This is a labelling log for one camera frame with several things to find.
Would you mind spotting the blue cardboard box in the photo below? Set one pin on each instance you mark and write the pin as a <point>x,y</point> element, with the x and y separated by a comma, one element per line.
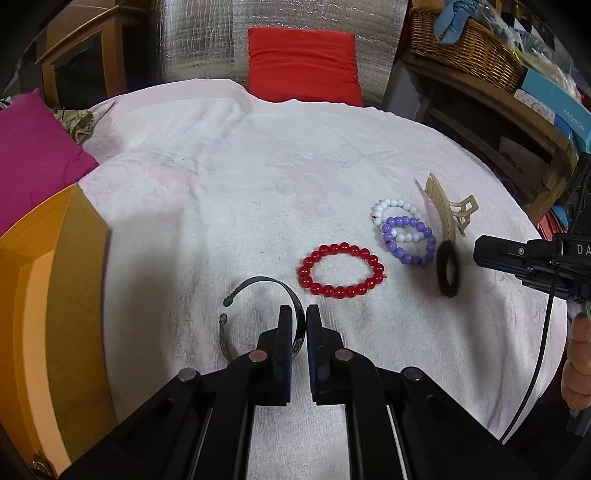
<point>554,99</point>

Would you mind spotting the beige crumpled cloth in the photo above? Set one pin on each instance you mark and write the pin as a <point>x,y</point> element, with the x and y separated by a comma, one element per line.
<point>81,124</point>

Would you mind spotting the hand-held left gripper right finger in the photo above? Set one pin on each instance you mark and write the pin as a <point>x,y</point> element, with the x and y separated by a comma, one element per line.
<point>314,333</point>

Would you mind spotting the wooden cabinet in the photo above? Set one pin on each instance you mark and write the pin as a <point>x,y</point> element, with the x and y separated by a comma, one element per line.
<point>115,46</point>

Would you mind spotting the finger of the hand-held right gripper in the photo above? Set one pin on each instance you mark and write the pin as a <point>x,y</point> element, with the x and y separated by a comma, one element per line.
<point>508,253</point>

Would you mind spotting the red pillow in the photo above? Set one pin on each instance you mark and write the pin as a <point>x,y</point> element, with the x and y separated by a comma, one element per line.
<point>300,60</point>

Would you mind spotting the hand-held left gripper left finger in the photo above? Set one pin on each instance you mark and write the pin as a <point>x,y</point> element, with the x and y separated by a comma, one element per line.
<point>287,333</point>

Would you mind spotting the silver foil insulation sheet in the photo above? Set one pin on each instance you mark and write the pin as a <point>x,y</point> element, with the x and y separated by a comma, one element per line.
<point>203,46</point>

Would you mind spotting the white towel blanket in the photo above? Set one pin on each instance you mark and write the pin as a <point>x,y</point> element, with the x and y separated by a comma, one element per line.
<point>231,184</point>

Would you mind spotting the wooden shelf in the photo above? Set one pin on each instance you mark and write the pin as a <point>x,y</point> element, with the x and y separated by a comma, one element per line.
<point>508,106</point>

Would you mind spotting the beige hair claw clip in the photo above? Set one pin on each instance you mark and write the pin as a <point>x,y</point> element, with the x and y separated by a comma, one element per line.
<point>445,217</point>

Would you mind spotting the orange cardboard box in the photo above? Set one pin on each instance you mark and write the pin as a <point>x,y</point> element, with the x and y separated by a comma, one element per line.
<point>27,300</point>

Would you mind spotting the blue cloth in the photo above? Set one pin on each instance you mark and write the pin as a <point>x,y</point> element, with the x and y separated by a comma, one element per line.
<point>455,18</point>

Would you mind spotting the magenta pillow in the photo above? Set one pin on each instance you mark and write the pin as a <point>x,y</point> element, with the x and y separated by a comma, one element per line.
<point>32,152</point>

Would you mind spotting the black metal cuff bangle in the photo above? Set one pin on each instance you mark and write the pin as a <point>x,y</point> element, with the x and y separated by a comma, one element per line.
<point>258,279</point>

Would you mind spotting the wicker basket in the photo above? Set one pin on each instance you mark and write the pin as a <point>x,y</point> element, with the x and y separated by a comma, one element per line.
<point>471,50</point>

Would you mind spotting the person's right hand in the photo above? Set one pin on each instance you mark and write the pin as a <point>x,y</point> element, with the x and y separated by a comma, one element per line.
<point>579,364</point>

